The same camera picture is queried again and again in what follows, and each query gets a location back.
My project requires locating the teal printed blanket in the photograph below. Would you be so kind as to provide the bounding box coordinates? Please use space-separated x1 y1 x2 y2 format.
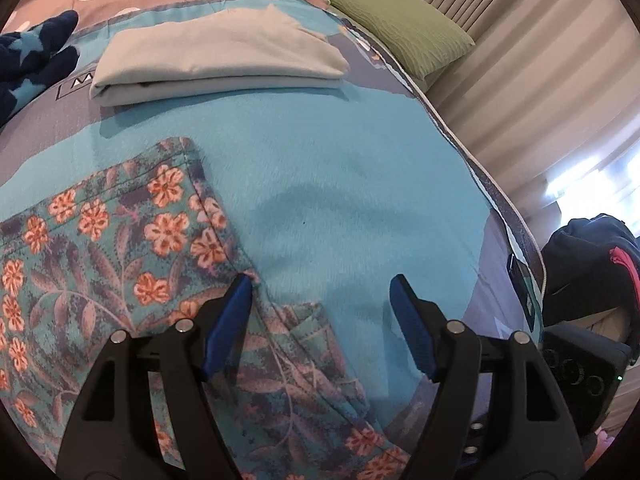
0 0 547 461

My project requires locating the floral print garment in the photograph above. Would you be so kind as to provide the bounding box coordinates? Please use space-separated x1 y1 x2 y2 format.
0 136 417 480

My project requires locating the folded grey cloth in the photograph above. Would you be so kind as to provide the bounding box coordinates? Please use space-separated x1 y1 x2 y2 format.
88 2 351 109

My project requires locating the beige pleated curtain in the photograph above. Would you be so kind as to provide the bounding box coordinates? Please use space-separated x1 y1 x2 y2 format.
350 0 640 243

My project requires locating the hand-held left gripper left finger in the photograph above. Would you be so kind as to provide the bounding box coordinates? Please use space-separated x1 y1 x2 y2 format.
55 274 253 480

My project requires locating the black bag with pink trim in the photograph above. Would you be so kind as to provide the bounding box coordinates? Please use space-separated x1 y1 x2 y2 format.
540 213 640 332

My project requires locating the navy star print cloth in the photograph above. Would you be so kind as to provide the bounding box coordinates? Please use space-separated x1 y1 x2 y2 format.
0 9 82 129

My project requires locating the large green pillow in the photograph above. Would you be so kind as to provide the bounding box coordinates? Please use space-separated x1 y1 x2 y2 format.
327 0 477 82

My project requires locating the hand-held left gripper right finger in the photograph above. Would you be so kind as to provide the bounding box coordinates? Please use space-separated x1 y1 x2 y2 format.
390 274 587 480

